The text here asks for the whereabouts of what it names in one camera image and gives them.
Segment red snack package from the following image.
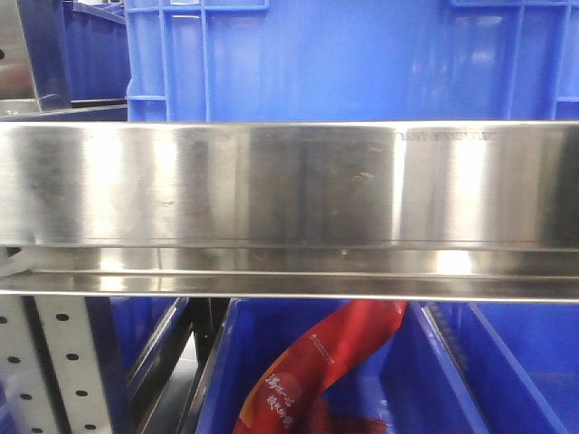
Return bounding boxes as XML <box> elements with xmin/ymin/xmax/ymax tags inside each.
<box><xmin>233</xmin><ymin>299</ymin><xmax>408</xmax><ymax>433</ymax></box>

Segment large blue upper crate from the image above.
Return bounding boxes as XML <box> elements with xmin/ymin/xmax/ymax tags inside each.
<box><xmin>125</xmin><ymin>1</ymin><xmax>578</xmax><ymax>122</ymax></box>

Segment perforated metal upright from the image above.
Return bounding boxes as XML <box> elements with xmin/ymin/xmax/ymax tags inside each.
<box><xmin>1</xmin><ymin>296</ymin><xmax>117</xmax><ymax>433</ymax></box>

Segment blue lower middle bin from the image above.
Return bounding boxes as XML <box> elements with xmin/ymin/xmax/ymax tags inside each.
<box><xmin>196</xmin><ymin>299</ymin><xmax>488</xmax><ymax>433</ymax></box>

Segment blue lower right bin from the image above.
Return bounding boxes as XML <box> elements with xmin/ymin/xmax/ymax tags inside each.
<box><xmin>426</xmin><ymin>302</ymin><xmax>578</xmax><ymax>433</ymax></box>

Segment dark blue background crate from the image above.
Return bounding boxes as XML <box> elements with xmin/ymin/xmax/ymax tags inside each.
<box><xmin>5</xmin><ymin>1</ymin><xmax>130</xmax><ymax>112</ymax></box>

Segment blue lower left bin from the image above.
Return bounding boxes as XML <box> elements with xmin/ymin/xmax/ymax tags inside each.
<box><xmin>85</xmin><ymin>297</ymin><xmax>191</xmax><ymax>433</ymax></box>

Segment blue bin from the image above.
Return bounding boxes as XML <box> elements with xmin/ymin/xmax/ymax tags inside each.
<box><xmin>196</xmin><ymin>299</ymin><xmax>488</xmax><ymax>433</ymax></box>
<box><xmin>85</xmin><ymin>297</ymin><xmax>191</xmax><ymax>433</ymax></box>
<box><xmin>426</xmin><ymin>302</ymin><xmax>578</xmax><ymax>433</ymax></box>

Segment stainless steel shelf beam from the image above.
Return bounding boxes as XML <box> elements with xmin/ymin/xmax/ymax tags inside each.
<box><xmin>1</xmin><ymin>121</ymin><xmax>578</xmax><ymax>303</ymax></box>

